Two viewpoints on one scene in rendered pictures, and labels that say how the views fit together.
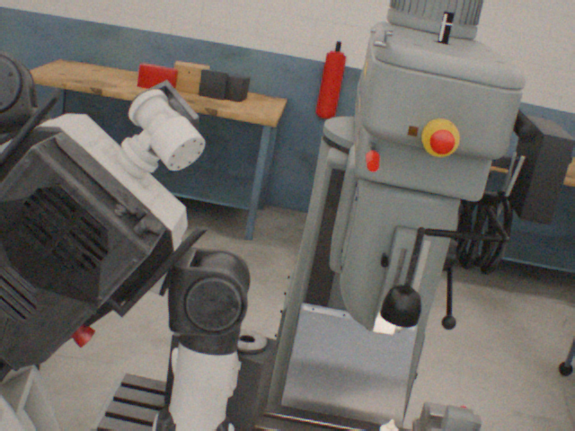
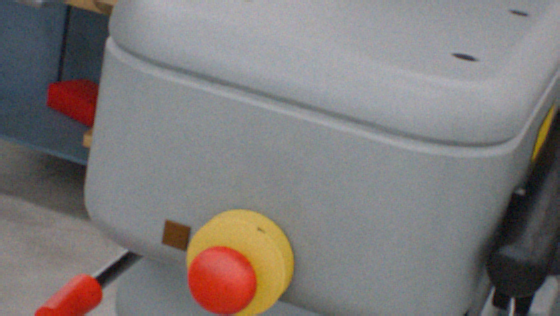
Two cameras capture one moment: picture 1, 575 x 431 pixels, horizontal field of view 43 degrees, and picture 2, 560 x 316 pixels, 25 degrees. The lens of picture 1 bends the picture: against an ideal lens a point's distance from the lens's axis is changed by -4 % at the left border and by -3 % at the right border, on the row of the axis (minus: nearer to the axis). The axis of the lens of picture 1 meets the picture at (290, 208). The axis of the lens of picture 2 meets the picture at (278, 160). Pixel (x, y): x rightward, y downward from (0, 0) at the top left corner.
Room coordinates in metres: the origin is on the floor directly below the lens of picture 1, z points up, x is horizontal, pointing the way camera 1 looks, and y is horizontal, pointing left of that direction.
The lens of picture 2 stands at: (0.53, -0.39, 2.07)
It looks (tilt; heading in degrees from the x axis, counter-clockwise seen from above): 20 degrees down; 14
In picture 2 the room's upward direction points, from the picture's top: 11 degrees clockwise
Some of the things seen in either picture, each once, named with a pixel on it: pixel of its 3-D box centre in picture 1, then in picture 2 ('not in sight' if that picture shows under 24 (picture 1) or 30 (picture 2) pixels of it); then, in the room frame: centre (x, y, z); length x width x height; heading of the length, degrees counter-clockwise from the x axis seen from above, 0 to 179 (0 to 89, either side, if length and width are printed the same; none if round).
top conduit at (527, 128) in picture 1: (501, 106); (558, 162); (1.44, -0.37, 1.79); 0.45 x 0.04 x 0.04; 179
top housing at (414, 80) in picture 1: (432, 83); (367, 89); (1.43, -0.22, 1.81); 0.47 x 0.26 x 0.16; 179
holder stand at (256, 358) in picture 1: (221, 369); not in sight; (1.48, 0.09, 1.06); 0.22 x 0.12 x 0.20; 77
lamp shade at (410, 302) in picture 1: (402, 303); not in sight; (1.23, -0.23, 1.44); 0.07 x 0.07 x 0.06
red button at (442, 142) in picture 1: (442, 141); (225, 277); (1.16, -0.22, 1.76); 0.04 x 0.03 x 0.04; 89
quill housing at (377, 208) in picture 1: (395, 246); not in sight; (1.42, -0.22, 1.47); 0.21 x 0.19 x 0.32; 89
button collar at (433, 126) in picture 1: (440, 137); (240, 263); (1.18, -0.22, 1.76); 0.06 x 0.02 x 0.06; 89
